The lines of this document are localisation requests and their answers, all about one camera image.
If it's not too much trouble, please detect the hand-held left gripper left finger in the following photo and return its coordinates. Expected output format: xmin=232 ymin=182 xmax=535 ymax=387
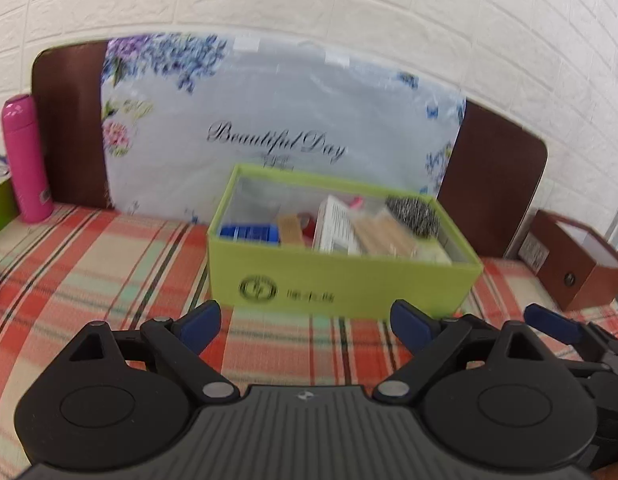
xmin=54 ymin=300 xmax=240 ymax=401

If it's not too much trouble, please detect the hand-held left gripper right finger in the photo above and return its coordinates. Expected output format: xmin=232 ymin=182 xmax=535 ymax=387
xmin=373 ymin=300 xmax=564 ymax=404

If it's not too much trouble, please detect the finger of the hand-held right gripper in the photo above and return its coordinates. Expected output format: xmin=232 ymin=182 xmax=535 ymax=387
xmin=522 ymin=304 xmax=616 ymax=357

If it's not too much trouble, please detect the light green storage box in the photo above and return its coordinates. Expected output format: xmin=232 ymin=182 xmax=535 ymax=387
xmin=206 ymin=162 xmax=485 ymax=321

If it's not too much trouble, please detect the blue plastic box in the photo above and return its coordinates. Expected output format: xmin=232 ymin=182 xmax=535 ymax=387
xmin=219 ymin=223 xmax=282 ymax=246

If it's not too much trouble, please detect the brown cardboard box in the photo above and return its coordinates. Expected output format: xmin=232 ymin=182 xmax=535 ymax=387
xmin=519 ymin=209 xmax=618 ymax=313

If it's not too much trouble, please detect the tall gold box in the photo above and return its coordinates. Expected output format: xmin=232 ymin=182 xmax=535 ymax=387
xmin=353 ymin=209 xmax=416 ymax=259

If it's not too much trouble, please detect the steel wool scrubber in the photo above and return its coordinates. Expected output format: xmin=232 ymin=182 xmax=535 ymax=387
xmin=385 ymin=195 xmax=440 ymax=238

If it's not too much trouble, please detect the red plaid blanket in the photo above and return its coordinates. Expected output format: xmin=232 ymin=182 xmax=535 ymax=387
xmin=0 ymin=203 xmax=618 ymax=413

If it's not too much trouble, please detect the yellow and white medicine box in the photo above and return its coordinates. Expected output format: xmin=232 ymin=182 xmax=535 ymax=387
xmin=312 ymin=195 xmax=363 ymax=256

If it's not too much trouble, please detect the small gold box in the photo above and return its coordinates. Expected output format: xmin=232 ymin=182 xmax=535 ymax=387
xmin=276 ymin=212 xmax=306 ymax=249

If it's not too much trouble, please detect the brown wooden headboard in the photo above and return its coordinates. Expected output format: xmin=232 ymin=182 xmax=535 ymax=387
xmin=30 ymin=40 xmax=549 ymax=261

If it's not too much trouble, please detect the pink thermos bottle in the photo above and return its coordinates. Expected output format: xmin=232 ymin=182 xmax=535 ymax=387
xmin=2 ymin=94 xmax=55 ymax=223

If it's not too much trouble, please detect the floral plastic bag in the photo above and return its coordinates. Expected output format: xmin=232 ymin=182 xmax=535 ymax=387
xmin=100 ymin=34 xmax=468 ymax=226

